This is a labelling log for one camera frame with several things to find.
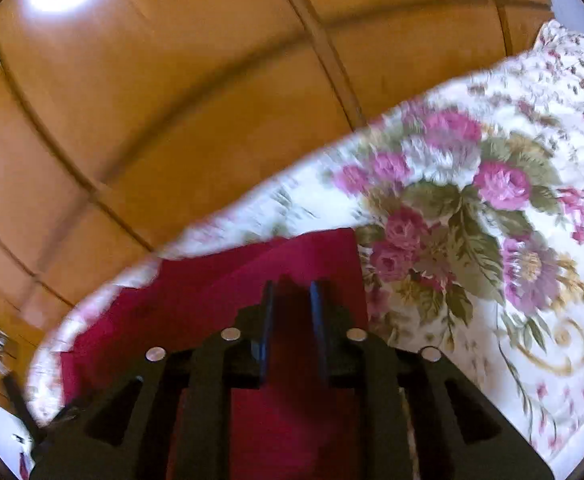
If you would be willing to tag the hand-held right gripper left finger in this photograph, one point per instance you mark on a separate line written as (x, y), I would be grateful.
(268, 320)

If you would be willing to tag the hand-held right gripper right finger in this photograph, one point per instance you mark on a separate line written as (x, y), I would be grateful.
(318, 320)

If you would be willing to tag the red cloth garment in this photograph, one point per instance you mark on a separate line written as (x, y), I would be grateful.
(211, 290)

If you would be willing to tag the floral printed bed blanket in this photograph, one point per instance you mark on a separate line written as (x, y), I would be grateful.
(472, 260)

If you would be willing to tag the floral pillow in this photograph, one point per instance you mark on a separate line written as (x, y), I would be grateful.
(579, 52)

